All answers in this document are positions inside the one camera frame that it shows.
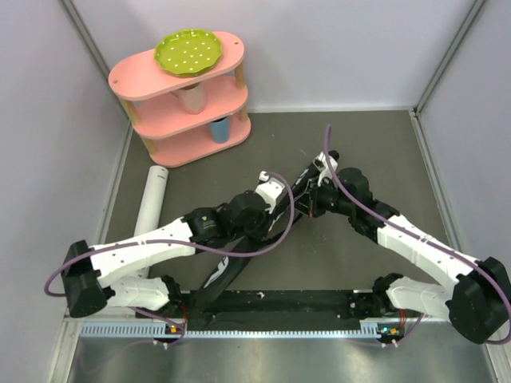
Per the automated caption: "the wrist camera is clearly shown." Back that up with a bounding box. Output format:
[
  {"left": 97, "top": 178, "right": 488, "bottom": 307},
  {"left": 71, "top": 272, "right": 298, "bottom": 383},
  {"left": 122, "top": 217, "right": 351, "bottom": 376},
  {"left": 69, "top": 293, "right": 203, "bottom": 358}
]
[
  {"left": 255, "top": 171, "right": 287, "bottom": 213},
  {"left": 312, "top": 150, "right": 340, "bottom": 187}
]

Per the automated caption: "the pink three-tier shelf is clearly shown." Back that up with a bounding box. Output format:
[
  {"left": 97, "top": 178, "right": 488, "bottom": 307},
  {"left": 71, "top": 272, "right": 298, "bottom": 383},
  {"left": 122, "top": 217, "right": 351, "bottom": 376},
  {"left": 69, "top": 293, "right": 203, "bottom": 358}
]
[{"left": 109, "top": 31, "right": 251, "bottom": 168}]

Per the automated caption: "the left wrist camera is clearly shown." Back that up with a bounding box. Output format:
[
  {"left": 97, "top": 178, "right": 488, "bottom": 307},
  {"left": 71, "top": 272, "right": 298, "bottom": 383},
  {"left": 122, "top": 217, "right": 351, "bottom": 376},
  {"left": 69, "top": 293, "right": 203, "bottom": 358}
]
[{"left": 255, "top": 171, "right": 287, "bottom": 213}]

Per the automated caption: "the black Crossway racket bag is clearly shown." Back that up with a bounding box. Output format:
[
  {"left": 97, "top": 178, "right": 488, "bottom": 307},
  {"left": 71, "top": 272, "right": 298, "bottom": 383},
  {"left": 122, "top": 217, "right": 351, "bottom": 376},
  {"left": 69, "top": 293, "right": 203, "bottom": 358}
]
[{"left": 189, "top": 161, "right": 319, "bottom": 316}]

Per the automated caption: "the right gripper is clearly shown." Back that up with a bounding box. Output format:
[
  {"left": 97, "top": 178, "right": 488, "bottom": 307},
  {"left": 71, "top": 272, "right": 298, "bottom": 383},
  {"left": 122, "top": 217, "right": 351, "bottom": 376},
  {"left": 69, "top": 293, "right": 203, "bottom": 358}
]
[{"left": 291, "top": 176, "right": 355, "bottom": 218}]

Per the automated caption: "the blue cup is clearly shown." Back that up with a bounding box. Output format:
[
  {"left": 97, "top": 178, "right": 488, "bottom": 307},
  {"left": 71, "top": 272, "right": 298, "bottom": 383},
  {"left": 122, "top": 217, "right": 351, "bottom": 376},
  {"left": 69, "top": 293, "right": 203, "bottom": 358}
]
[{"left": 208, "top": 116, "right": 230, "bottom": 144}]

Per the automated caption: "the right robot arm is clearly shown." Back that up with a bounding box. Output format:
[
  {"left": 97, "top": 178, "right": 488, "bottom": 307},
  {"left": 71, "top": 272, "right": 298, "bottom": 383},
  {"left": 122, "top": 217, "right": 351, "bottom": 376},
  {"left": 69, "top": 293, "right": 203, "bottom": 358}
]
[{"left": 293, "top": 167, "right": 510, "bottom": 344}]

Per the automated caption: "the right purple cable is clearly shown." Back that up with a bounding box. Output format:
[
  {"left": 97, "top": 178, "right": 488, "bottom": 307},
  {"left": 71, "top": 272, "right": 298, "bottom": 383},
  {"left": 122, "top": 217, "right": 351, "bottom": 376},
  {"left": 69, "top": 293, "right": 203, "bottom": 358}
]
[{"left": 323, "top": 123, "right": 511, "bottom": 346}]

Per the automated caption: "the white shuttlecock tube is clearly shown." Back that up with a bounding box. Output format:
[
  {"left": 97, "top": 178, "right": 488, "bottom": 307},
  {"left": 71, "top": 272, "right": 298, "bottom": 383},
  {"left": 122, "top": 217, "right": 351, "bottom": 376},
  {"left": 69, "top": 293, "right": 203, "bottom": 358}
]
[{"left": 133, "top": 165, "right": 169, "bottom": 278}]

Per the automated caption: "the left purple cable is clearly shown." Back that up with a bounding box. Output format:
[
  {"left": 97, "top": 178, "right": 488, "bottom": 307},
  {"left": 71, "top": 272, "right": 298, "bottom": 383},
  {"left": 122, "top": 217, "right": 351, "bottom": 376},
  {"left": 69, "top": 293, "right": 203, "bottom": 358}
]
[{"left": 43, "top": 171, "right": 295, "bottom": 346}]

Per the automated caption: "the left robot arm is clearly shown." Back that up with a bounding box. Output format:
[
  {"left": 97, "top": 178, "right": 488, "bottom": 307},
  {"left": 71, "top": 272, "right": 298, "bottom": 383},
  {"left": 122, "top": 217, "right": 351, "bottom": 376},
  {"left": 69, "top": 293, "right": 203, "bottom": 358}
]
[{"left": 61, "top": 182, "right": 287, "bottom": 318}]

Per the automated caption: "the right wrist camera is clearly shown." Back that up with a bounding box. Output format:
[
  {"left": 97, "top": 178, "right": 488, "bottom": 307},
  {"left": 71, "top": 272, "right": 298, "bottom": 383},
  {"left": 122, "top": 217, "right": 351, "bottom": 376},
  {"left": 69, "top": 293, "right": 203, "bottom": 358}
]
[{"left": 312, "top": 150, "right": 340, "bottom": 187}]

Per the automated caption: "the purple cable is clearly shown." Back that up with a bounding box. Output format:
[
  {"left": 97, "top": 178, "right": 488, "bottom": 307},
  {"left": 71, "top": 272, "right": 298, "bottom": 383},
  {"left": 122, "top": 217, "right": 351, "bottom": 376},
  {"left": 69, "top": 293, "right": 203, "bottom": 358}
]
[
  {"left": 43, "top": 171, "right": 295, "bottom": 346},
  {"left": 323, "top": 123, "right": 511, "bottom": 346}
]

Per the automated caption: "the green dotted plate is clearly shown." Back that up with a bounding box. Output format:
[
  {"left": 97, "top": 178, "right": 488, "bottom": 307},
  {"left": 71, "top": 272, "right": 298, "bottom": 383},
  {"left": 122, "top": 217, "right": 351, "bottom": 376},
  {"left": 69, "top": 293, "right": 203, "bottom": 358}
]
[{"left": 153, "top": 29, "right": 224, "bottom": 77}]

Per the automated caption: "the pink cup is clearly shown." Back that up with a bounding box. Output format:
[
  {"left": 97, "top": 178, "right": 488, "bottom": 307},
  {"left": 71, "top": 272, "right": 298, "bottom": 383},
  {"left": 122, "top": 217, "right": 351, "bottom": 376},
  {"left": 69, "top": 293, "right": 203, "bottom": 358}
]
[{"left": 174, "top": 82, "right": 206, "bottom": 115}]

